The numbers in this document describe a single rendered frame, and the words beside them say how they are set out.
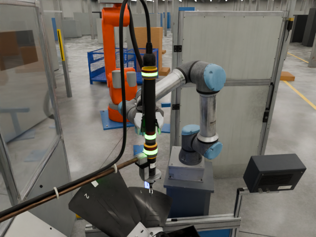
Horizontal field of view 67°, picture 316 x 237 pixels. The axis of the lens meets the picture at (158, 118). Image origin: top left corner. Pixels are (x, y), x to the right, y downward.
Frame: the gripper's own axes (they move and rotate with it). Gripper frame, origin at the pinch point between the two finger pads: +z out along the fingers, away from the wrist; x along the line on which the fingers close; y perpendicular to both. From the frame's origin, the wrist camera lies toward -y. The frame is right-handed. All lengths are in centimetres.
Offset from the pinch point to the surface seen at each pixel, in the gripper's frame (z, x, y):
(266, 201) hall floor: -137, -140, 166
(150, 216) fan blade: -11.2, -0.3, 47.1
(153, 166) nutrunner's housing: -1.2, -1.0, 15.7
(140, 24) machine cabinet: -1065, -26, 7
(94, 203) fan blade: 1.0, 18.6, 27.5
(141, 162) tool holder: 1.1, 2.8, 12.4
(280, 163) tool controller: -36, -71, 43
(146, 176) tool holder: 0.1, 1.3, 18.4
